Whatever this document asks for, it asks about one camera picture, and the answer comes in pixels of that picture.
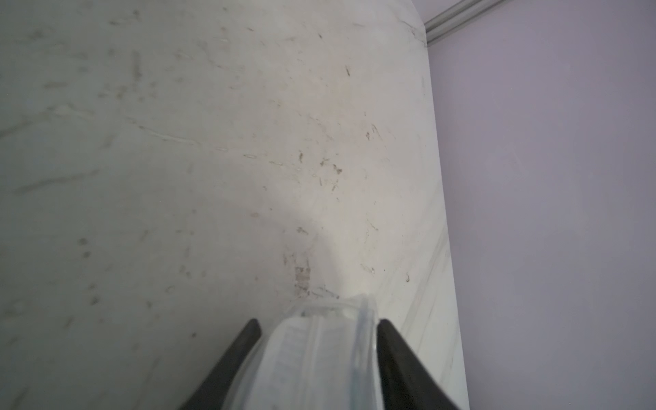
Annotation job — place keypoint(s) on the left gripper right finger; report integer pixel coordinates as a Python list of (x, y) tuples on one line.
[(405, 382)]

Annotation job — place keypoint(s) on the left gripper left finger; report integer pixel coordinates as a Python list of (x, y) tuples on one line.
[(213, 391)]

